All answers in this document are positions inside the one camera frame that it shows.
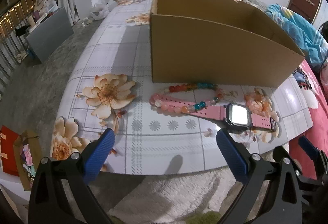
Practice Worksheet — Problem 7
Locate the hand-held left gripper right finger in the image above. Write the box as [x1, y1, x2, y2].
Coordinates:
[216, 129, 306, 224]

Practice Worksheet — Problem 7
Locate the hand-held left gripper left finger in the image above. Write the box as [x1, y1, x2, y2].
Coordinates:
[29, 128, 121, 224]

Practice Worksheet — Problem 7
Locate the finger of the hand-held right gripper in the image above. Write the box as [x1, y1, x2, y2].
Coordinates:
[295, 136, 328, 189]
[272, 146, 295, 163]

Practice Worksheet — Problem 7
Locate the pink digital watch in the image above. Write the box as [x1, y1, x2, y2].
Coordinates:
[150, 93, 280, 135]

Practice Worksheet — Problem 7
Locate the multicolour bead bracelet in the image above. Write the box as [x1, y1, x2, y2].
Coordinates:
[151, 82, 224, 117]

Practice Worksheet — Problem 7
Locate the brown cardboard box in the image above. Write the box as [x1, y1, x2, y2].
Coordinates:
[149, 0, 305, 87]

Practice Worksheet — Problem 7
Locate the pink floral bedsheet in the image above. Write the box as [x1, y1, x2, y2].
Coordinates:
[288, 59, 328, 181]

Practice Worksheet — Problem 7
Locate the white fluffy rug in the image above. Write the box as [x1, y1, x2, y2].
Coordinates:
[90, 160, 259, 224]

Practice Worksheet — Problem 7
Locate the brown paper bag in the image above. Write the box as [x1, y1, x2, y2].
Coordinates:
[13, 130, 43, 191]

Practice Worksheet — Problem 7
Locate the red bag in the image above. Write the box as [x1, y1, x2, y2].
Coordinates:
[0, 125, 20, 177]

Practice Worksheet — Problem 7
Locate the blue blanket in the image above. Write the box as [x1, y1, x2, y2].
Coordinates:
[265, 4, 328, 67]

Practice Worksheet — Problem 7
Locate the grey board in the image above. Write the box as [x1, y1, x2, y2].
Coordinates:
[26, 7, 74, 64]

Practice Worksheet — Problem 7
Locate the white plastic bag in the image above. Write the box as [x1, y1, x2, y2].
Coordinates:
[90, 0, 117, 20]

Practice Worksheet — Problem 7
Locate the metal window grille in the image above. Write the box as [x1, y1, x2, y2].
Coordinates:
[0, 0, 38, 91]

